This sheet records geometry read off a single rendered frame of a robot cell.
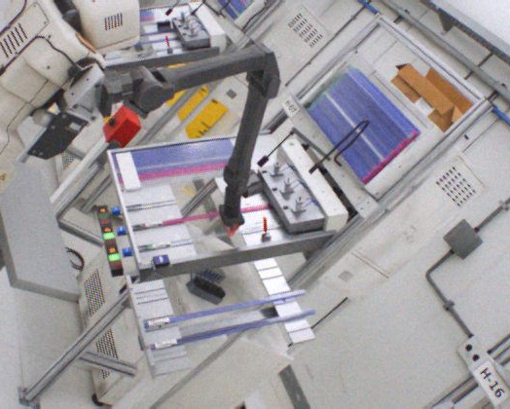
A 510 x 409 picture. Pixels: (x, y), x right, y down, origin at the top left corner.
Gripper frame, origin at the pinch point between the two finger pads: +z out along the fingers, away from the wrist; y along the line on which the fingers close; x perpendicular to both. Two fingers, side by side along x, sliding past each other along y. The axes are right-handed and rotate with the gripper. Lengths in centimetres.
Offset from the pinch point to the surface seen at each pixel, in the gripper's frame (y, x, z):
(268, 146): 49, -32, 1
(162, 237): 4.6, 23.2, 0.9
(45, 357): 10, 73, 62
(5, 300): 35, 85, 51
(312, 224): -5.9, -28.6, -2.8
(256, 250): -10.0, -6.2, 0.9
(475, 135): 93, -192, 45
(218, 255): -9.9, 7.3, -0.1
